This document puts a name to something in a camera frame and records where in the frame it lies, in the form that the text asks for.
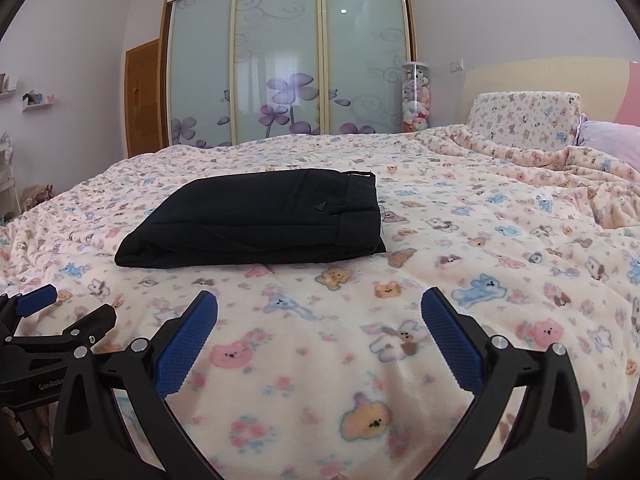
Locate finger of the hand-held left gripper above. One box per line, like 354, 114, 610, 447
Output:
0, 283, 59, 335
50, 303, 118, 357

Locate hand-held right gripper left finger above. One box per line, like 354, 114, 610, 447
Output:
51, 290, 221, 480

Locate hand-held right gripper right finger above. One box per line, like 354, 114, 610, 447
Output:
420, 287, 589, 480

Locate black pants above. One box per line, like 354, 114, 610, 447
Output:
114, 167, 388, 268

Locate printed fleece blanket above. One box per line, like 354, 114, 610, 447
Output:
0, 125, 640, 480

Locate white ornate stand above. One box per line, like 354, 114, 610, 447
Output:
0, 132, 26, 221

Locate wooden door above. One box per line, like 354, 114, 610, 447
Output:
124, 39, 162, 159

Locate printed bed cushion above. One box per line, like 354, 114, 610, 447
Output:
466, 92, 583, 153

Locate clear tube of plush toys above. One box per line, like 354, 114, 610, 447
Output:
401, 61, 432, 133

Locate purple pillow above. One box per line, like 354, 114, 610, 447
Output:
565, 120, 640, 183

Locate cream and pink headboard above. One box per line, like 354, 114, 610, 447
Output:
460, 57, 640, 126

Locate floral glass sliding wardrobe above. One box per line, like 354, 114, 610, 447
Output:
157, 0, 417, 153

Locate white wall shelf with figures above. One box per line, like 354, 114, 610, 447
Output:
21, 89, 55, 113

